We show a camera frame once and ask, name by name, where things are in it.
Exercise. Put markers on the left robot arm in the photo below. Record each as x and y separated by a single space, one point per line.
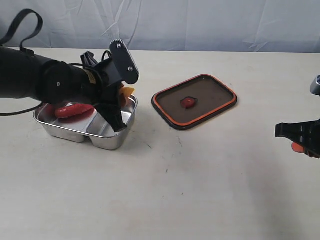
27 75

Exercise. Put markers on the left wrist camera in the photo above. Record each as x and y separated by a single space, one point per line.
124 62

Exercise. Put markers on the white fabric backdrop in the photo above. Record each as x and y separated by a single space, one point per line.
291 26

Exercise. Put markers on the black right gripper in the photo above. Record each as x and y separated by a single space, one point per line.
305 136

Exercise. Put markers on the red sausage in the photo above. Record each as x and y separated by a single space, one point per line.
72 110

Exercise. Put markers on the steel two-compartment lunch box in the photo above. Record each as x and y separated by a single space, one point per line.
89 125

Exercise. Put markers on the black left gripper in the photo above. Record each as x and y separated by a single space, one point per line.
97 85

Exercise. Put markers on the yellow cheese wedge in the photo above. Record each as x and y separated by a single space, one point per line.
127 91

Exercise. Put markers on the dark transparent lid orange seal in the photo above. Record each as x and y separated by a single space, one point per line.
194 101

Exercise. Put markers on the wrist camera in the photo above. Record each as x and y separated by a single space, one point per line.
315 86
124 62

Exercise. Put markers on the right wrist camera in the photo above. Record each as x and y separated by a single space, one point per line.
315 86

